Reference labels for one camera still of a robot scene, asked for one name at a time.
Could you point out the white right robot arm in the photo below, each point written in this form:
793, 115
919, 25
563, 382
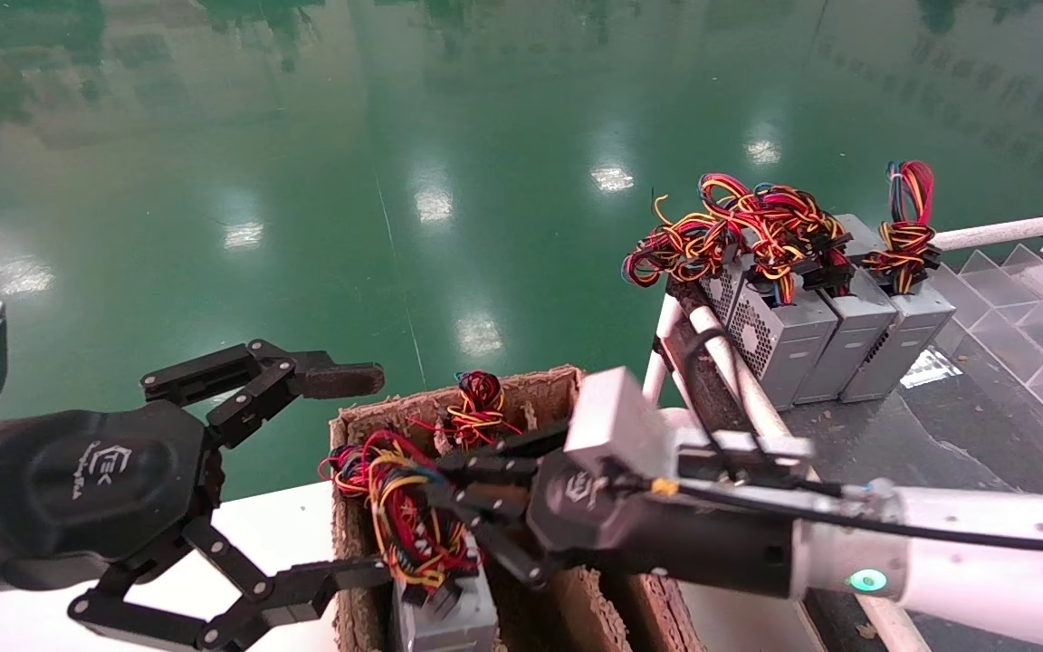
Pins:
983, 584

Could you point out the brown cardboard box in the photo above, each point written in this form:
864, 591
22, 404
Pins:
354, 534

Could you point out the corrugated cardboard divider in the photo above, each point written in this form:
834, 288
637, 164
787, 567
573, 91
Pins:
589, 616

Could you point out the long white rack pipe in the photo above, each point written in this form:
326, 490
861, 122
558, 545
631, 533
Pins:
741, 373

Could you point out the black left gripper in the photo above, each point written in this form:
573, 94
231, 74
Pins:
105, 480

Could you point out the clear plastic divider tray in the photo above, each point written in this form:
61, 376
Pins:
1010, 308

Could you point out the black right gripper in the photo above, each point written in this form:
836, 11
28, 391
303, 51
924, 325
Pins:
612, 525

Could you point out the short white rack leg pipe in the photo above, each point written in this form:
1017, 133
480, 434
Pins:
660, 362

